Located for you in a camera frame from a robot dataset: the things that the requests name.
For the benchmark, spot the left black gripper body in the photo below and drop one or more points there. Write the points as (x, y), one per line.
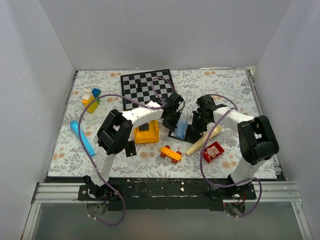
(175, 112)

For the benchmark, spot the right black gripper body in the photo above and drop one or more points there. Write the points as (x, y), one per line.
(201, 113)

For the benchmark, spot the black leather card holder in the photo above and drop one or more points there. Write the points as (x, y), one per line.
(185, 133)

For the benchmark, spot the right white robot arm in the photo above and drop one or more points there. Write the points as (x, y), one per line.
(257, 140)

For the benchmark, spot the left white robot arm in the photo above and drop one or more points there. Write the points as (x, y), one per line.
(115, 131)

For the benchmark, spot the black card on table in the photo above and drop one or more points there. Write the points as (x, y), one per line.
(130, 149)

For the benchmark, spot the floral table mat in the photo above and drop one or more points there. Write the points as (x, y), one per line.
(229, 87)

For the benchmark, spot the cream toy microphone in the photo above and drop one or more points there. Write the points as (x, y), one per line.
(202, 141)

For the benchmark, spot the yellow plastic bin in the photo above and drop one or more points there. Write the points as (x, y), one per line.
(150, 136)

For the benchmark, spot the orange toy car block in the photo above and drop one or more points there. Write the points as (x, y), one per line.
(175, 156)

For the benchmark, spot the red owl toy block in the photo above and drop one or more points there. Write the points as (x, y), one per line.
(212, 152)

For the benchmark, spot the black white chessboard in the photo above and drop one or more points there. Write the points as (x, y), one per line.
(142, 87)

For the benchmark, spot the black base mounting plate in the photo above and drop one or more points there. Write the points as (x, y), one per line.
(163, 193)

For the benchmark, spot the colourful stacked toy blocks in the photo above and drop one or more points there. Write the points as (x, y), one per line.
(88, 97)

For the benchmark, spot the blue toy microphone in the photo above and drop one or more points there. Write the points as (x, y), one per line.
(74, 126)

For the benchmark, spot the aluminium frame rail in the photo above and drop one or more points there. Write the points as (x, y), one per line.
(49, 193)

